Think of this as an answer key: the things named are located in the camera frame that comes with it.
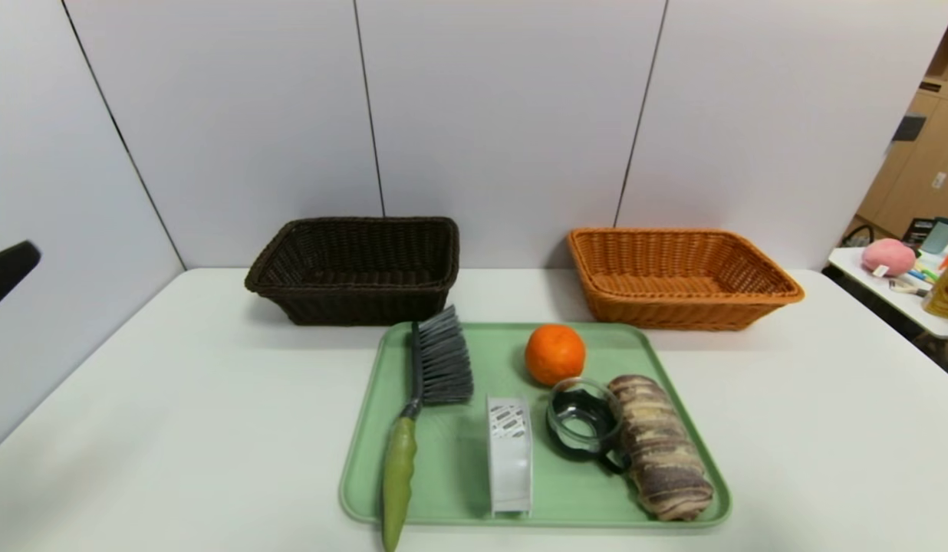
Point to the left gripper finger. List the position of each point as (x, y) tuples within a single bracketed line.
[(10, 272)]

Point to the orange fruit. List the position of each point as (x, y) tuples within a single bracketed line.
[(554, 354)]

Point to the glass cup with black holder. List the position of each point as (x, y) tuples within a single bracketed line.
[(577, 452)]

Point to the brown striped bread roll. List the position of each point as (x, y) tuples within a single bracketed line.
[(662, 452)]

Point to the dark brown wicker basket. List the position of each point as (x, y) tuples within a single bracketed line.
[(351, 303)]

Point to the orange wicker basket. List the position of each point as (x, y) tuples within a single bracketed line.
[(673, 310)]

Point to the white round plastic container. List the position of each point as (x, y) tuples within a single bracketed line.
[(510, 468)]

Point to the light green plastic tray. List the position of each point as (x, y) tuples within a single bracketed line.
[(589, 491)]

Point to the pink plush toy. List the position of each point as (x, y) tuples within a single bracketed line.
[(888, 257)]

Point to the white side table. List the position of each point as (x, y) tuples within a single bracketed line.
[(915, 313)]

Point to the small black box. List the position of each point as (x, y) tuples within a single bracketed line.
[(917, 230)]

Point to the wooden cabinet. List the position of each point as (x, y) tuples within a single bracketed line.
[(926, 153)]

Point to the teal cup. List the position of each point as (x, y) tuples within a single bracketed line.
[(940, 234)]

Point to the dark grey wall box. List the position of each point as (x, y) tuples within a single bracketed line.
[(909, 127)]

